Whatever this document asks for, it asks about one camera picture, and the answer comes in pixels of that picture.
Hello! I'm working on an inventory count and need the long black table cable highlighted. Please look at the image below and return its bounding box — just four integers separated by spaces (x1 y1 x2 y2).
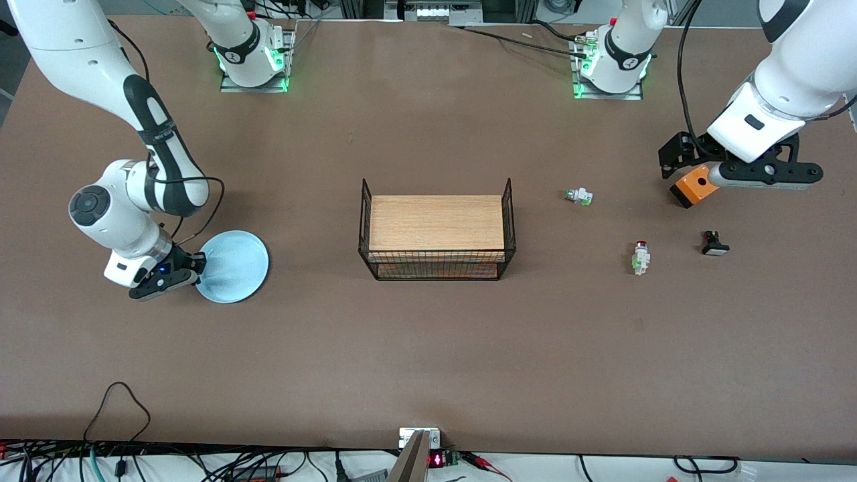
445 23 590 58

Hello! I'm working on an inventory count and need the grey aluminium mount bar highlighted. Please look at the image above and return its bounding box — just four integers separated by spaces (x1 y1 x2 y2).
387 430 430 482

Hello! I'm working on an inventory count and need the red clip test lead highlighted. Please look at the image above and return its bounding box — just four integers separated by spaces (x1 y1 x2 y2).
462 453 513 482

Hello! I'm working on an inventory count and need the looped thin black cable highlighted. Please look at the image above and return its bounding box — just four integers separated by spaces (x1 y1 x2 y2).
84 382 151 446

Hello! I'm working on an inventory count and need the orange button enclosure box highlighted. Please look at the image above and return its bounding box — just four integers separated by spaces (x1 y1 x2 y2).
671 165 721 209

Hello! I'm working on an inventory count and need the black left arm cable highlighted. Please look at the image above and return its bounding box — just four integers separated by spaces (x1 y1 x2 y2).
676 0 710 158

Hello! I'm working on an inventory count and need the black wire mesh rack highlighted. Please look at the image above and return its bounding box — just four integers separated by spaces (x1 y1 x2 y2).
358 177 517 282

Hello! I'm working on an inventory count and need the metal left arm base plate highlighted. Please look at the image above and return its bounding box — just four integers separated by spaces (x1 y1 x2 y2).
572 30 645 101

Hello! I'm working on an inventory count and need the silver camera mount plate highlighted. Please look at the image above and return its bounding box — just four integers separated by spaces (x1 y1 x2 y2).
399 428 443 450

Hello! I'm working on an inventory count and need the aluminium frame structure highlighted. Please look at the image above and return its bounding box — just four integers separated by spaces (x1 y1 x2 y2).
338 0 540 26

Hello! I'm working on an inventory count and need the light blue round plate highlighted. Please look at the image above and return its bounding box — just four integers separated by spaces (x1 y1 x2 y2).
196 230 270 305

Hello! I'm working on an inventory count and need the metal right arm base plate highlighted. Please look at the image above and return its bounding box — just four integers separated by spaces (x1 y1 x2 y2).
221 27 296 93

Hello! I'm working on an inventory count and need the orange black small device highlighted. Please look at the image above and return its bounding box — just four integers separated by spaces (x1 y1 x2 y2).
228 465 282 482

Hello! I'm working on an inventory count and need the wooden shelf board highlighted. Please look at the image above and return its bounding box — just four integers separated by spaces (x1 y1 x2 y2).
377 262 501 280
370 195 505 263

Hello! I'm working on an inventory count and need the black coiled cable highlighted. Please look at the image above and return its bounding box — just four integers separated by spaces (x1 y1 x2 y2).
673 455 739 475

